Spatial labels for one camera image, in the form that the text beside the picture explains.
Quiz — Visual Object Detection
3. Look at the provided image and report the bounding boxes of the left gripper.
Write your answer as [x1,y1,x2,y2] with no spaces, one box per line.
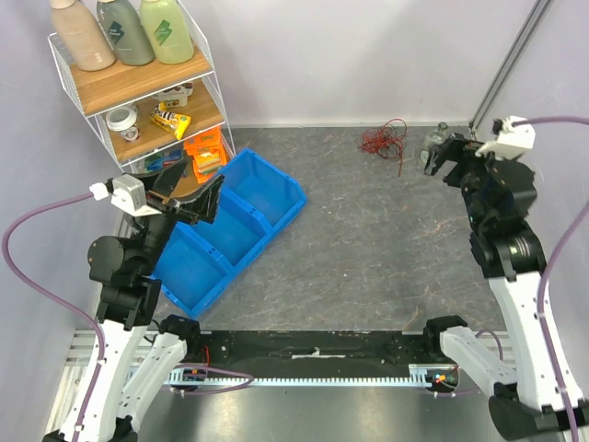
[132,157,225,273]

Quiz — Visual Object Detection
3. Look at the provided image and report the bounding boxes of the red cable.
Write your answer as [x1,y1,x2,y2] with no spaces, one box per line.
[357,118,409,178]

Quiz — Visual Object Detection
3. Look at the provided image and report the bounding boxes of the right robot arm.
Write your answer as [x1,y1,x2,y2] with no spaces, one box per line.
[421,134,588,441]

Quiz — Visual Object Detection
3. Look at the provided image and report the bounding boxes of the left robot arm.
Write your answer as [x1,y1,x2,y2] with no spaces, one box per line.
[44,159,225,441]

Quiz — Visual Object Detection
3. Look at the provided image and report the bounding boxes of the clear glass bottle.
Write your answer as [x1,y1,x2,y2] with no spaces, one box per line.
[419,122,449,169]

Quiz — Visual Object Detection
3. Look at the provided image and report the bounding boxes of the blue green box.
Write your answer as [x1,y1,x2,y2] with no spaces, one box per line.
[144,149,183,171]

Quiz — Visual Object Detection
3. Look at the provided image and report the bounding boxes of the orange snack packets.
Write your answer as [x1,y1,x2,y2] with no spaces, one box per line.
[183,126,228,184]

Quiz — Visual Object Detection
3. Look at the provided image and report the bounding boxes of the blue three-compartment bin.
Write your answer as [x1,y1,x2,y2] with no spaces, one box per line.
[154,149,306,319]

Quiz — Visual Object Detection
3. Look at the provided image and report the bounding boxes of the yellow snack bag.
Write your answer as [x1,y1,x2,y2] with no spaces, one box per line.
[150,102,191,140]

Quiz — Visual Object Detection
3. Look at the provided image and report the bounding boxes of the white lidded cup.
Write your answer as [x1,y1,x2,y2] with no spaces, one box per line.
[106,106,140,142]

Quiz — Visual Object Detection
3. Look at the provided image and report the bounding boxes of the white yoghurt tub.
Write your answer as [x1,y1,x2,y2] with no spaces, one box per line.
[152,82,193,109]

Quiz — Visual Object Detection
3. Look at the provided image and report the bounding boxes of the light green bottle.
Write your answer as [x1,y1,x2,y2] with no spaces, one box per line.
[139,0,194,64]

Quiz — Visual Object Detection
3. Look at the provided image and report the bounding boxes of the grey-green bottle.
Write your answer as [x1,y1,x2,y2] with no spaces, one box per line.
[97,0,156,66]

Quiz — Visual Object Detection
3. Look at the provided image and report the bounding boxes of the beige bottle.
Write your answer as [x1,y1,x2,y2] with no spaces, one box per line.
[50,0,116,72]

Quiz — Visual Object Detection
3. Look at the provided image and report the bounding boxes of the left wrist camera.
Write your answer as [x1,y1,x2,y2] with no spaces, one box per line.
[89,174,162,217]

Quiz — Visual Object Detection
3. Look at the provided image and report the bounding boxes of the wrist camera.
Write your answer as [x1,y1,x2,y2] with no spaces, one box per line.
[89,174,162,217]
[475,116,536,161]

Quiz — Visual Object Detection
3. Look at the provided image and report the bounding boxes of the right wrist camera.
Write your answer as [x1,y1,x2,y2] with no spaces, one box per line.
[475,116,536,161]

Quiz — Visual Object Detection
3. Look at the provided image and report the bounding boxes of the white wire wooden shelf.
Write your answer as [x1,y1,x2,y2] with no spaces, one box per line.
[47,2,236,173]

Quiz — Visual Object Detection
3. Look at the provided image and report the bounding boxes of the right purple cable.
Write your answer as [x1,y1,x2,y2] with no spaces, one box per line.
[518,114,589,442]

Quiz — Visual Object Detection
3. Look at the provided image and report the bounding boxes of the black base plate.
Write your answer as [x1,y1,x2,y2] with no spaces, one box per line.
[183,331,453,379]

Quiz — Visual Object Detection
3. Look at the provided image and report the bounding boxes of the grey cable duct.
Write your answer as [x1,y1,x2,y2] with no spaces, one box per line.
[164,366,458,390]

